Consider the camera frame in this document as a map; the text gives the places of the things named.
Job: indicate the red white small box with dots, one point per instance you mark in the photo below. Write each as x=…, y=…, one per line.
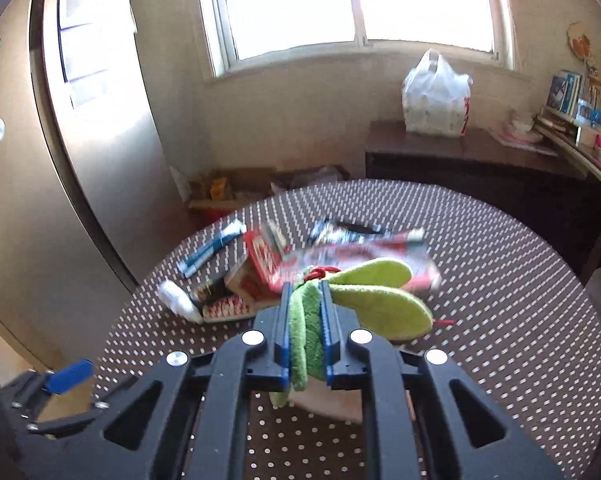
x=263, y=260

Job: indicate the black white packet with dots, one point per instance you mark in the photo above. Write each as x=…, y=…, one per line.
x=345, y=230

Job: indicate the open brown cardboard box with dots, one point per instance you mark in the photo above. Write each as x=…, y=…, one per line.
x=260, y=180

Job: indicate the white tube with dark cap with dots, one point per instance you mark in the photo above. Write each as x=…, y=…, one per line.
x=178, y=300

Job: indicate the white framed window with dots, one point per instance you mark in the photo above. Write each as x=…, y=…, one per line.
x=360, y=5

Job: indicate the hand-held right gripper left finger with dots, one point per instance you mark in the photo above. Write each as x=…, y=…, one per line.
x=283, y=330

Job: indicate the dark wooden sideboard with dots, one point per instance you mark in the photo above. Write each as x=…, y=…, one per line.
x=470, y=175

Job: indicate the red cardboard box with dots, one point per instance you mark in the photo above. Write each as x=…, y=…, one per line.
x=205, y=216

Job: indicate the blue white toothpaste tube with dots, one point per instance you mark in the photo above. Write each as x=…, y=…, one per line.
x=213, y=250

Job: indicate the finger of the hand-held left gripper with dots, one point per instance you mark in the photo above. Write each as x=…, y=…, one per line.
x=70, y=375

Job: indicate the brown polka dot tablecloth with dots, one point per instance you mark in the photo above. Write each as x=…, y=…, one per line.
x=480, y=370

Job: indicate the pink placemat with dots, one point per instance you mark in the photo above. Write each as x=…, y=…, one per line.
x=523, y=141

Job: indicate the orange cartoon wall decoration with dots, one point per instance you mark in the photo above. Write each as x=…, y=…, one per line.
x=579, y=40

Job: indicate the white plastic shopping bag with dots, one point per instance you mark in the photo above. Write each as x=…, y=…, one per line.
x=435, y=100

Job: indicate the green plush toy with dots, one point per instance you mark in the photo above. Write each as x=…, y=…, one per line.
x=380, y=305

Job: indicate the wooden wall shelf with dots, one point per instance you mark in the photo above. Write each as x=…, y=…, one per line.
x=580, y=152

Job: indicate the row of books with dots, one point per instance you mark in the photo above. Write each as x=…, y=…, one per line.
x=580, y=95

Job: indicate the silver double-door refrigerator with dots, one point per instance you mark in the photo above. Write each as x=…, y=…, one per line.
x=80, y=185

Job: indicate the red printed snack wrapper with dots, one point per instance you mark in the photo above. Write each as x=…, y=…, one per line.
x=380, y=255

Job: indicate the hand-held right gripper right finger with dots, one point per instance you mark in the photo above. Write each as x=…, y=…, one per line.
x=328, y=330

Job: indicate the beige paper piece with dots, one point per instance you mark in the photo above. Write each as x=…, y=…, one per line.
x=330, y=405

